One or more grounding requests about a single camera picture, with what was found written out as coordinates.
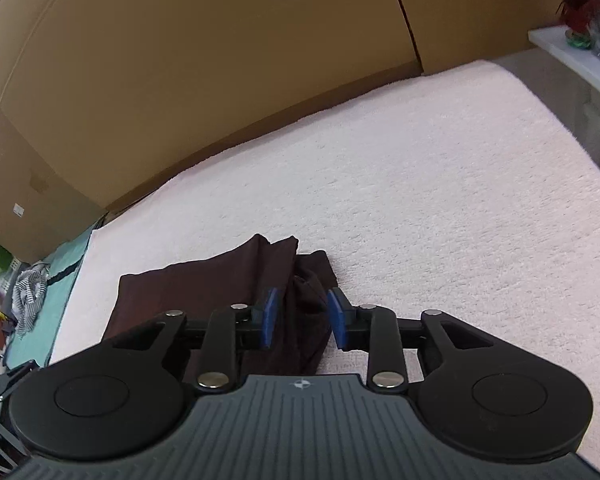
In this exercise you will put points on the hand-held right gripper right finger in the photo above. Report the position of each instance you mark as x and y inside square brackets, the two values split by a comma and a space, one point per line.
[336, 317]

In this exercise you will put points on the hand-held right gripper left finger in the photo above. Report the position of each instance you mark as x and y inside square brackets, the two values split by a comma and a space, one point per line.
[270, 317]

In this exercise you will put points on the dark maroon shirt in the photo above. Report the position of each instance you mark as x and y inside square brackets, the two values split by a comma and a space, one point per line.
[205, 290]

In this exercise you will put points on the black white striped cloth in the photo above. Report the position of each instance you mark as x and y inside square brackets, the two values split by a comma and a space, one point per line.
[30, 295]

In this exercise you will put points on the teal cloth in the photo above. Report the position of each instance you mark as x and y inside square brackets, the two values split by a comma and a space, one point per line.
[62, 285]

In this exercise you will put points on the white towel-covered table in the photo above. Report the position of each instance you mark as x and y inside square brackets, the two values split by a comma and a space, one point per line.
[405, 210]

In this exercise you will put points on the dark brown cardboard box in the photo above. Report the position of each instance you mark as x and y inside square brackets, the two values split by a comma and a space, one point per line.
[25, 185]

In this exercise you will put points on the large cardboard box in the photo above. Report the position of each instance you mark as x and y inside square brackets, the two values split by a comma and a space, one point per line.
[180, 60]

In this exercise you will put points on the white side table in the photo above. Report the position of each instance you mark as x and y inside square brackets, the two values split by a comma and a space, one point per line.
[570, 50]

